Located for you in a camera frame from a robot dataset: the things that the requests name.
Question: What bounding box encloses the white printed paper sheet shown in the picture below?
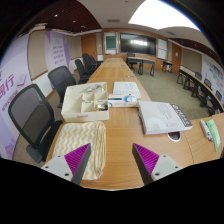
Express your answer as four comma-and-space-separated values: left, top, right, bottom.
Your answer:
112, 81, 142, 100

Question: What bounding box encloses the large black wall screen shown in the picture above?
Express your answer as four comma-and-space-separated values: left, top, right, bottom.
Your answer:
119, 32, 157, 57

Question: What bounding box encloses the round black table grommet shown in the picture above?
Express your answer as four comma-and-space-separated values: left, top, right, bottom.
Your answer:
166, 131, 182, 143

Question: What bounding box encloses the whiteboard with green panel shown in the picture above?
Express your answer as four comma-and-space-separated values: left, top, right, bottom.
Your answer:
103, 31, 119, 55

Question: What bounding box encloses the dark-legged desk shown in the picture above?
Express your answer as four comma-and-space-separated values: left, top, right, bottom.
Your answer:
126, 55, 156, 77

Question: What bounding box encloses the long table with black chairs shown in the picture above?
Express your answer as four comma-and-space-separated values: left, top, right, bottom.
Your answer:
176, 68, 224, 116

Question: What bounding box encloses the bright ceiling light panel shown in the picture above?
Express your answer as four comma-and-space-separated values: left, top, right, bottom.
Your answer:
128, 0, 201, 32

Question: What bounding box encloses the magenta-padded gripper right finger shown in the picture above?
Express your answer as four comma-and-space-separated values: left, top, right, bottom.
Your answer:
131, 143, 183, 186

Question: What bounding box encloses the plain white whiteboard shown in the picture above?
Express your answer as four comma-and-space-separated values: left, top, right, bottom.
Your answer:
157, 38, 168, 60

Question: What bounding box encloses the cream zigzag striped towel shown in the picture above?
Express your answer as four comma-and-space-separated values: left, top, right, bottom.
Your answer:
51, 120, 108, 181

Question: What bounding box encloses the green pamphlet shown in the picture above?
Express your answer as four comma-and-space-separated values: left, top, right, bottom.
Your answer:
204, 118, 222, 152

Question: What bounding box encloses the white marker pen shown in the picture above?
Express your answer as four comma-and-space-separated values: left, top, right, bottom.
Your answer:
199, 119, 214, 143

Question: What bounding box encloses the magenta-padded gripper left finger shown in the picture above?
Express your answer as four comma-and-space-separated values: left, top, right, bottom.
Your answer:
41, 142, 92, 186

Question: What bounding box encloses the white and blue small box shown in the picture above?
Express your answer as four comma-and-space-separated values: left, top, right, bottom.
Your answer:
107, 93, 139, 108

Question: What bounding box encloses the white compartment organizer box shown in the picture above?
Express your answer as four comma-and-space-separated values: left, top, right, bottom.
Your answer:
60, 81, 110, 123

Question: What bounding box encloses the purple lettered wall poster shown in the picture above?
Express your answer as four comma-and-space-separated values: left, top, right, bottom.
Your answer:
0, 34, 34, 158

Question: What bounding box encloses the small dark side table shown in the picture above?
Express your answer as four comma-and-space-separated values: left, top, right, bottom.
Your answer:
162, 60, 174, 74

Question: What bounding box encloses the colourful wall poster board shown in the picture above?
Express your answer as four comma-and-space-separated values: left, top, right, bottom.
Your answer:
201, 54, 224, 99

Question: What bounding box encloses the purple and white banner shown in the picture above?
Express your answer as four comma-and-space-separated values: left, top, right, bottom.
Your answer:
44, 30, 72, 73

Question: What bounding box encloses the brown wooden door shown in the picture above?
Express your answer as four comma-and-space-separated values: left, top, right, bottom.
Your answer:
171, 43, 184, 75
80, 33, 98, 61

